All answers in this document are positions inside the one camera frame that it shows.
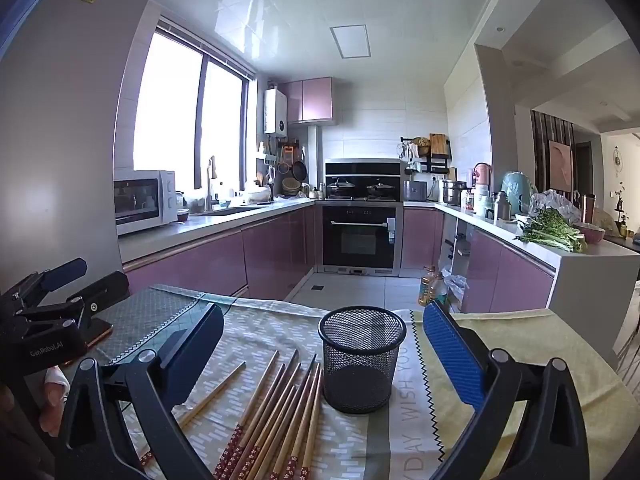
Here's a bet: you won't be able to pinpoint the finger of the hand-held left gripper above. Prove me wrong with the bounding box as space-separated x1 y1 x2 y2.
0 258 88 311
12 271 131 332

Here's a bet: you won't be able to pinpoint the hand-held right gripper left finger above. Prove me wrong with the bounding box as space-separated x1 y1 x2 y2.
54 302 226 480

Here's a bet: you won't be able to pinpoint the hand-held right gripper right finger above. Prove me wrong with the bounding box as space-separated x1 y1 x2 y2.
422 300 587 480

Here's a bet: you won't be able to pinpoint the black mesh holder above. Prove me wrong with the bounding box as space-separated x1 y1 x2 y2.
318 305 407 415

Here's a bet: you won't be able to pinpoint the bundle of wooden chopsticks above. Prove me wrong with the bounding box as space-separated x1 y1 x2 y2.
140 350 323 480

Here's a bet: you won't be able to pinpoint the person's left hand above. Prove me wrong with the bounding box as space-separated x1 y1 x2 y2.
39 366 72 424

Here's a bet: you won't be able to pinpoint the cooking oil bottle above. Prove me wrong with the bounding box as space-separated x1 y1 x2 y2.
431 271 449 306
419 266 437 307

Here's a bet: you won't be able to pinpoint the white plastic bag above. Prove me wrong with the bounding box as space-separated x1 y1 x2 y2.
442 272 469 306

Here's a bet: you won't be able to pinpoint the patterned tablecloth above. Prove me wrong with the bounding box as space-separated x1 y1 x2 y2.
60 284 638 480

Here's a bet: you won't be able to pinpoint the pink kitchen base cabinets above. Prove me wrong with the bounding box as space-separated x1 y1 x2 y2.
120 199 319 302
402 200 640 361

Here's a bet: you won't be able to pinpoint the white microwave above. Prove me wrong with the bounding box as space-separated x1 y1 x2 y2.
113 170 179 237

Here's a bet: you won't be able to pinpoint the grey refrigerator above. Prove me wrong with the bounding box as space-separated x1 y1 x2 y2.
0 0 166 301

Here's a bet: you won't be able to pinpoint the black built-in stove oven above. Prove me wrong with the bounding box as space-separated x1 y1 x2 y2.
320 158 408 277

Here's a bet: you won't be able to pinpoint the steel faucet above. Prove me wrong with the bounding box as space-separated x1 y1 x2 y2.
205 156 218 211

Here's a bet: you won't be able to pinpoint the kitchen sink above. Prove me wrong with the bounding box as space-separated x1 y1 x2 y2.
200 202 266 217

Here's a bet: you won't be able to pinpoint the green leafy vegetables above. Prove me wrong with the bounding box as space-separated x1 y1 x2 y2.
517 209 588 253

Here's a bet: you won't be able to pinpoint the mint green appliance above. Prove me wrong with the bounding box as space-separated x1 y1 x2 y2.
500 171 538 213

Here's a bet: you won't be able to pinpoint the clear plastic bag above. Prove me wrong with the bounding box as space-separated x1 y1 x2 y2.
530 189 581 226

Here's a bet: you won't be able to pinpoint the pink bowl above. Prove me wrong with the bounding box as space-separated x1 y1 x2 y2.
575 225 606 245

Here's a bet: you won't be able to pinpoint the kitchen window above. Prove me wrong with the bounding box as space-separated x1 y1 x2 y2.
132 17 258 186

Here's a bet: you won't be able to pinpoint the white water heater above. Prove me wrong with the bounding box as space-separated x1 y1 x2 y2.
263 89 289 136

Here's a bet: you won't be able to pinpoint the ceiling light panel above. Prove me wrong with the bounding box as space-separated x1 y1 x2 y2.
329 25 372 59

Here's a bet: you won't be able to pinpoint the black wall rack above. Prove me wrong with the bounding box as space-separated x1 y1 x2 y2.
400 132 453 176

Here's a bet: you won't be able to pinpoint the framed wall picture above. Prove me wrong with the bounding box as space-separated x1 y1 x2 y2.
548 140 573 193

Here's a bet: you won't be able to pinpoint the pink wall cabinet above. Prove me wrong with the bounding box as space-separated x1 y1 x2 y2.
280 76 337 126

